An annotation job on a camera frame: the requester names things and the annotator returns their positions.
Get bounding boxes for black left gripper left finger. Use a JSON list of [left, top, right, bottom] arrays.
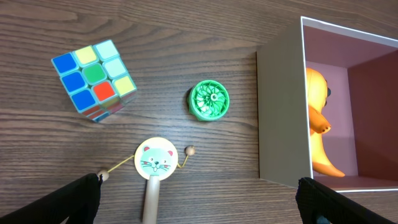
[[1, 173, 103, 223]]

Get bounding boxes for colourful puzzle cube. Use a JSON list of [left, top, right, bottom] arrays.
[[51, 39, 137, 123]]

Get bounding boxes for green round plastic wheel toy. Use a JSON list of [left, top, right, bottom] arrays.
[[187, 80, 230, 121]]

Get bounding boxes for white box pink interior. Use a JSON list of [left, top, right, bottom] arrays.
[[257, 17, 397, 192]]

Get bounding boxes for wooden cat rattle drum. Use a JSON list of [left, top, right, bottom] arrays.
[[97, 137, 185, 224]]

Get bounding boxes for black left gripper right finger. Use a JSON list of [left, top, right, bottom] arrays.
[[295, 177, 394, 224]]

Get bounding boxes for orange dinosaur toy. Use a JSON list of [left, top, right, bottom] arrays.
[[306, 68, 345, 177]]

